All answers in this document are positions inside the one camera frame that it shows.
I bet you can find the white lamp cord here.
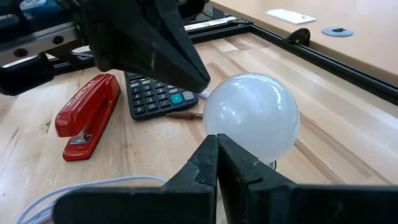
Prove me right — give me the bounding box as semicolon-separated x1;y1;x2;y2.
14;89;213;224

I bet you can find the tan desk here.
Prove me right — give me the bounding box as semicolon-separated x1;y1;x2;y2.
210;0;398;85

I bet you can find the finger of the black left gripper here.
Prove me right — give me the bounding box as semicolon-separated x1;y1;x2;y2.
79;0;211;93

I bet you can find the grey cable grommet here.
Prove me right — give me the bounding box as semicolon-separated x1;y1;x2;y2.
321;26;354;38

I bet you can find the white lightbulb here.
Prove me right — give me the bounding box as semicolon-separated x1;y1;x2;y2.
202;72;301;165

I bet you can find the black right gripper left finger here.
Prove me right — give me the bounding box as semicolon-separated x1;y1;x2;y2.
53;134;220;224

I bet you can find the brown pen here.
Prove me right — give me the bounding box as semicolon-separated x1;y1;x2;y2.
165;111;205;121

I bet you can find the black frame bracket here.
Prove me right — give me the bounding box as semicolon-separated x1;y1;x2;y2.
283;27;312;47

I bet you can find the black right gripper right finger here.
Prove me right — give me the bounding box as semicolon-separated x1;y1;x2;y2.
216;133;398;224

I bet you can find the white rectangular pad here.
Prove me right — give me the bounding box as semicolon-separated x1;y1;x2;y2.
265;8;317;25

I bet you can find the red stapler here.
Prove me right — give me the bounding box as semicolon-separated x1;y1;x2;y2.
55;73;121;162

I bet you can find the black calculator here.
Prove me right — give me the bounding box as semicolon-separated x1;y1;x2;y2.
124;71;200;121

